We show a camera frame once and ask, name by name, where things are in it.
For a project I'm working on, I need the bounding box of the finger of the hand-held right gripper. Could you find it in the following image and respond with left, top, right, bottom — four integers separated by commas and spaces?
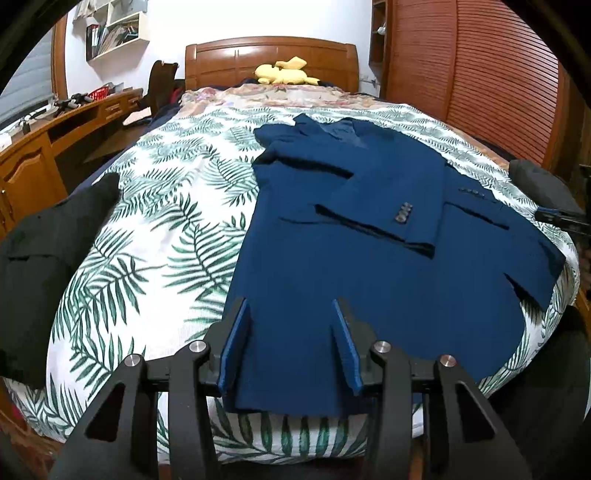
536, 208, 591, 232

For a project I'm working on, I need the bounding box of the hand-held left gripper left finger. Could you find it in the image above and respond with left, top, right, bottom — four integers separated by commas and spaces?
48, 298, 252, 480

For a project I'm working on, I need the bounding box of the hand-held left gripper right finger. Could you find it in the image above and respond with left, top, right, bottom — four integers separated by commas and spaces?
332, 298, 534, 480

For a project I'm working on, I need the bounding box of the blue suit jacket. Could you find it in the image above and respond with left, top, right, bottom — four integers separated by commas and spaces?
221, 114, 568, 414

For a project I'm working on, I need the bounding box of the dark grey garment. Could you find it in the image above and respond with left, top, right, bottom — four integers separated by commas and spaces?
508, 159, 585, 217

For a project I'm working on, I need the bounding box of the bed with leaf-print cover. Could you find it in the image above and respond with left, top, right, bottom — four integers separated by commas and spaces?
4, 104, 580, 464

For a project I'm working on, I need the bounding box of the wooden louvred wardrobe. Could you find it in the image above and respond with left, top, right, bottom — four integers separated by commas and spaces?
369, 0, 573, 181

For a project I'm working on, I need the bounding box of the black garment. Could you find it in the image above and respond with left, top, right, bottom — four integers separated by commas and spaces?
0, 173, 122, 391

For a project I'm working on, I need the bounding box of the navy bed sheet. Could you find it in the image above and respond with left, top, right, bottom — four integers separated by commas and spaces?
69, 104, 182, 195

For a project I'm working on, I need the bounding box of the floral blanket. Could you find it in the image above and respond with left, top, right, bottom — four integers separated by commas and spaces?
178, 85, 384, 117

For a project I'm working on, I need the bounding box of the wooden desk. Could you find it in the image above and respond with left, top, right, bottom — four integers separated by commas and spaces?
0, 88, 144, 241

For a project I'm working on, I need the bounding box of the dark chair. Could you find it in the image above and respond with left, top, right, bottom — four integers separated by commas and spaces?
139, 60, 185, 117

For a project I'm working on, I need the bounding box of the yellow plush toy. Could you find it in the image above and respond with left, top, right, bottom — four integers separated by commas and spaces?
255, 56, 320, 86

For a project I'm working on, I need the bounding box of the wooden headboard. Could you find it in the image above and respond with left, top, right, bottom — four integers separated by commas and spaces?
185, 37, 360, 95

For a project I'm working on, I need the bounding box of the grey window blind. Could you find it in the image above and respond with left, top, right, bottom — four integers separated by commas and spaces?
0, 28, 56, 134

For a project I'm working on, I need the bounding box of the white wall shelf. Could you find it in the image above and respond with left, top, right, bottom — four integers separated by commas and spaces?
85, 0, 151, 63

